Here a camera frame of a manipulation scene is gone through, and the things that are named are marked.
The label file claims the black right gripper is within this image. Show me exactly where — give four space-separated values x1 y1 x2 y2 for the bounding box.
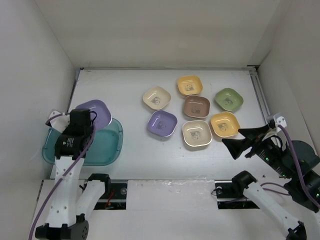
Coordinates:
221 122 293 178

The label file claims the purple panda plate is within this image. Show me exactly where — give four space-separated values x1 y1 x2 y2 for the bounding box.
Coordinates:
75 99 112 131
147 110 178 138

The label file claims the cream panda plate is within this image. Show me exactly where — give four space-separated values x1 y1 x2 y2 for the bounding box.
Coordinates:
182 119 213 151
142 86 172 111

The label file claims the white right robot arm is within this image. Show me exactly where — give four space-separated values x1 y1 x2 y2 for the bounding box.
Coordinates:
222 124 320 240

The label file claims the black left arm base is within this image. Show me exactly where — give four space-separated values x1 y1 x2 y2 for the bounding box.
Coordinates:
76 173 128 213

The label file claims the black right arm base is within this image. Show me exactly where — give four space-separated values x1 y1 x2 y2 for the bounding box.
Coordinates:
211 170 259 210

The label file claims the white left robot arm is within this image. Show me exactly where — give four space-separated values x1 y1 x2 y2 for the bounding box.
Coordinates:
28 108 112 240

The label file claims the teal transparent plastic bin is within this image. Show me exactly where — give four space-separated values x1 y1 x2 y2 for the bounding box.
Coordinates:
42 118 124 167

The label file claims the yellow panda plate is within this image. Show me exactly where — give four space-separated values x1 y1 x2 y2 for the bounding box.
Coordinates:
210 111 240 138
177 75 203 96

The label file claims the green panda plate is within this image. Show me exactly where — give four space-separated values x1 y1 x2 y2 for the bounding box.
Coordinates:
214 88 244 112

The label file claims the brown panda plate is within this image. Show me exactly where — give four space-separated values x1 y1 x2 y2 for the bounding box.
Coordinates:
183 95 211 119

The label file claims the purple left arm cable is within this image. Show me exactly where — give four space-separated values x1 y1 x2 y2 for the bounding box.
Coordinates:
27 111 97 240

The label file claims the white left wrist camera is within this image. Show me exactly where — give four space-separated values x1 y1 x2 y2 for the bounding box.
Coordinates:
48 115 70 133

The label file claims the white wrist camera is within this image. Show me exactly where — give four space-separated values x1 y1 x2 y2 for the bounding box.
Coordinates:
266 113 287 133
48 115 70 133

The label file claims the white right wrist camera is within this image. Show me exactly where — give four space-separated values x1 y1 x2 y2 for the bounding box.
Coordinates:
266 113 287 133

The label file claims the aluminium rail frame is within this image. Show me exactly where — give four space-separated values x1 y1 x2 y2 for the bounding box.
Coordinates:
72 65 270 122

